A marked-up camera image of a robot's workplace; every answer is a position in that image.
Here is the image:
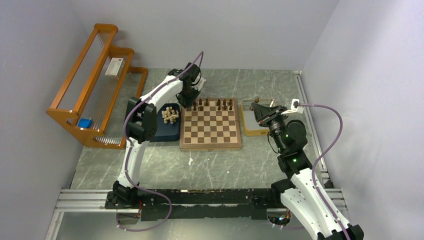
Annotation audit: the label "white red small box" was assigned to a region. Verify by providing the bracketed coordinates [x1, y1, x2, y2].
[105, 57, 125, 78]

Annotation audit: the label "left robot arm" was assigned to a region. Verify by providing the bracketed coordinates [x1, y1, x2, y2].
[105, 62, 205, 209]

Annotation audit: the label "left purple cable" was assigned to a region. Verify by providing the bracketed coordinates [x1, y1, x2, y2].
[115, 50, 205, 233]

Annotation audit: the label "wooden chess board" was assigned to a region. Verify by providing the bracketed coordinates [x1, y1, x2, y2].
[179, 97, 242, 152]

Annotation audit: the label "blue plastic tray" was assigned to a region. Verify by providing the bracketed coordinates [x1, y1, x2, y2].
[150, 103, 181, 143]

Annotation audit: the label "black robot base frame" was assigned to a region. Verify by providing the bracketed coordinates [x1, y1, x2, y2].
[104, 188, 292, 225]

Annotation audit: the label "white plastic clip device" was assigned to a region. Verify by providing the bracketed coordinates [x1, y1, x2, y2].
[193, 77, 206, 92]

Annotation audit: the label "blue small box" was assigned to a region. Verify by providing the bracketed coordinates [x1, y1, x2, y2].
[77, 118, 93, 129]

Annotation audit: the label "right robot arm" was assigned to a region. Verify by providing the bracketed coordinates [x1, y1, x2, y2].
[250, 99, 365, 240]

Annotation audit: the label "yellow metal tin tray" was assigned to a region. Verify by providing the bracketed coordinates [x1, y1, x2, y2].
[240, 98, 277, 137]

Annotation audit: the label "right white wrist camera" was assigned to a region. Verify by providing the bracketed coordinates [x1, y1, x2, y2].
[282, 98, 304, 115]

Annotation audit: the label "light wooden chess pieces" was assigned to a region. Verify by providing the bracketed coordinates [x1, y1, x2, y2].
[161, 106, 180, 125]

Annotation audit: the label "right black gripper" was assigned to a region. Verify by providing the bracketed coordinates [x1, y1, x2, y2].
[251, 102, 289, 153]

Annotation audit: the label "orange wooden rack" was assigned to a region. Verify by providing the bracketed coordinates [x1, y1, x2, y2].
[46, 23, 148, 150]

